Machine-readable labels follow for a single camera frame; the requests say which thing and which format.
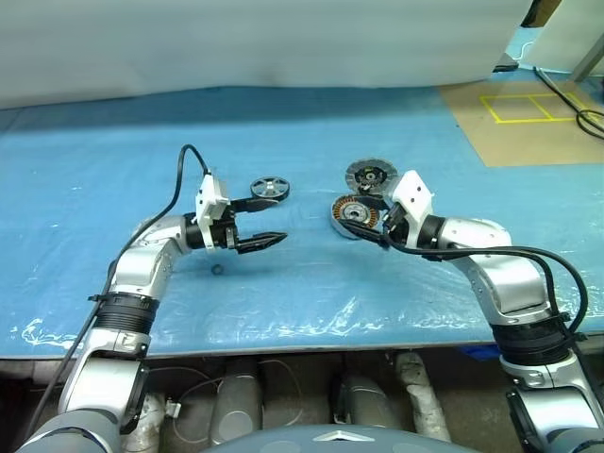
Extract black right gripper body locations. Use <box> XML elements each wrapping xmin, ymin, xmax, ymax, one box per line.
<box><xmin>382</xmin><ymin>200</ymin><xmax>411</xmax><ymax>248</ymax></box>

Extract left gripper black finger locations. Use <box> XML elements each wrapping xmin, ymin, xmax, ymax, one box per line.
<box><xmin>230</xmin><ymin>196</ymin><xmax>280</xmax><ymax>214</ymax></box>
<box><xmin>234</xmin><ymin>230</ymin><xmax>290</xmax><ymax>257</ymax></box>

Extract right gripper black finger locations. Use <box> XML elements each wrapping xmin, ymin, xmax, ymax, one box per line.
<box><xmin>370</xmin><ymin>196</ymin><xmax>395</xmax><ymax>218</ymax></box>
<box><xmin>340</xmin><ymin>220</ymin><xmax>389</xmax><ymax>246</ymax></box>

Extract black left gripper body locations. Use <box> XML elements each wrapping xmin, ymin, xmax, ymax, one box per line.
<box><xmin>210</xmin><ymin>203</ymin><xmax>240</xmax><ymax>251</ymax></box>

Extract motor stator housing copper coils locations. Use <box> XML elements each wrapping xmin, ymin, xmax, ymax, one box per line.
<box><xmin>328</xmin><ymin>193</ymin><xmax>381</xmax><ymax>241</ymax></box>

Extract silver motor cover circuit board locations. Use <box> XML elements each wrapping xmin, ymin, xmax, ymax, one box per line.
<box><xmin>344</xmin><ymin>158</ymin><xmax>400</xmax><ymax>195</ymax></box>

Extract blue plastic table cover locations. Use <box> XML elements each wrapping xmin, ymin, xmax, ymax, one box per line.
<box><xmin>0</xmin><ymin>79</ymin><xmax>604</xmax><ymax>362</ymax></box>

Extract blue plastic crate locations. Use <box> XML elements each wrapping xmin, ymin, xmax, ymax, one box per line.
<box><xmin>460</xmin><ymin>345</ymin><xmax>502</xmax><ymax>361</ymax></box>

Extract brown cardboard sheet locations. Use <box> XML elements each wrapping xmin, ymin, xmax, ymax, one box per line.
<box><xmin>438</xmin><ymin>80</ymin><xmax>604</xmax><ymax>168</ymax></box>

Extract grey left leg shell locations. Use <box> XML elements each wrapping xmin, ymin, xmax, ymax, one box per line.
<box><xmin>210</xmin><ymin>358</ymin><xmax>264</xmax><ymax>447</ymax></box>

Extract grey leg shell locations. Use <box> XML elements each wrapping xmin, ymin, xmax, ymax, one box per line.
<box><xmin>210</xmin><ymin>358</ymin><xmax>264</xmax><ymax>447</ymax></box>
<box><xmin>331</xmin><ymin>370</ymin><xmax>402</xmax><ymax>428</ymax></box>

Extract white backdrop curtain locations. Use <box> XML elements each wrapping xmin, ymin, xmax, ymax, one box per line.
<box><xmin>0</xmin><ymin>0</ymin><xmax>544</xmax><ymax>112</ymax></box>

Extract grey right leg shell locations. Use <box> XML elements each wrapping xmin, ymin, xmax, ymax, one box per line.
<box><xmin>331</xmin><ymin>370</ymin><xmax>402</xmax><ymax>428</ymax></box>

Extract black stand foot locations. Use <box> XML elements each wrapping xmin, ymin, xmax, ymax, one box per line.
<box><xmin>493</xmin><ymin>50</ymin><xmax>520</xmax><ymax>74</ymax></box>

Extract grey robot torso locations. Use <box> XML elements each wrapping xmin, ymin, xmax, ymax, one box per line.
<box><xmin>195</xmin><ymin>421</ymin><xmax>407</xmax><ymax>453</ymax></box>

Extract white board panel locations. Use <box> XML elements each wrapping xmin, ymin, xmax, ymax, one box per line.
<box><xmin>542</xmin><ymin>0</ymin><xmax>604</xmax><ymax>80</ymax></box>

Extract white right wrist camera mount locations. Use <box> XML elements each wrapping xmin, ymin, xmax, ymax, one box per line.
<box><xmin>389</xmin><ymin>169</ymin><xmax>434</xmax><ymax>250</ymax></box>

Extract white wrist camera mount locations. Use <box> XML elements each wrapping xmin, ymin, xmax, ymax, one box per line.
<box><xmin>389</xmin><ymin>169</ymin><xmax>434</xmax><ymax>250</ymax></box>
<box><xmin>194</xmin><ymin>169</ymin><xmax>231</xmax><ymax>250</ymax></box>

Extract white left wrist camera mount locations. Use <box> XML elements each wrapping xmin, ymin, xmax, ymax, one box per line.
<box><xmin>194</xmin><ymin>169</ymin><xmax>231</xmax><ymax>250</ymax></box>

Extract thin white wire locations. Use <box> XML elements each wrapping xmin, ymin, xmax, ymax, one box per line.
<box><xmin>172</xmin><ymin>361</ymin><xmax>306</xmax><ymax>440</ymax></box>

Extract thick black floor cable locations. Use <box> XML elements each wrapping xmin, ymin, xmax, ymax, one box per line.
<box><xmin>532</xmin><ymin>65</ymin><xmax>604</xmax><ymax>141</ymax></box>

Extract grey metal post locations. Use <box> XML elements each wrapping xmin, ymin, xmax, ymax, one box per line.
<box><xmin>572</xmin><ymin>35</ymin><xmax>604</xmax><ymax>84</ymax></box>

